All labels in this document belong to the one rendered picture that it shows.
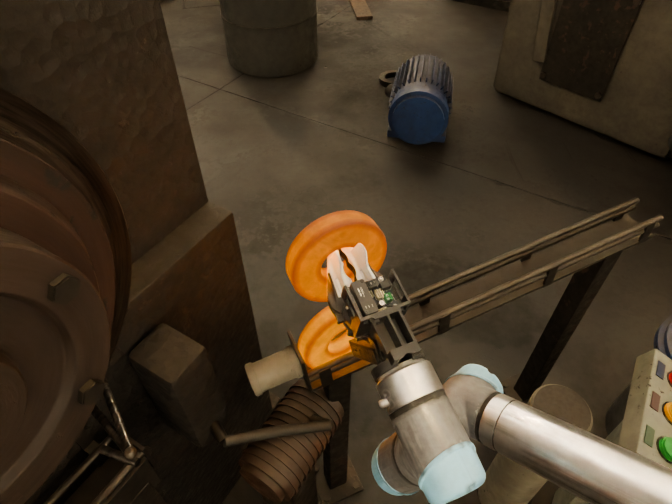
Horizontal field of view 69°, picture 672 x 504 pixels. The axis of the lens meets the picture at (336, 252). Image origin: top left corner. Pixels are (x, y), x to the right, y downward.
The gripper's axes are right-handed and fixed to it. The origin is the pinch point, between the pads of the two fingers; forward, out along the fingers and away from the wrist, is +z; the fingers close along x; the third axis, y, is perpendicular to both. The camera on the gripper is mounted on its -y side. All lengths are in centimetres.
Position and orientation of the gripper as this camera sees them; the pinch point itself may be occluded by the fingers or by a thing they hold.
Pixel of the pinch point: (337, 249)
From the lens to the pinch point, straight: 72.4
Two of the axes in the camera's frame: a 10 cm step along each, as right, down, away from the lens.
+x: -9.2, 3.0, -2.6
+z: -3.9, -8.2, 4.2
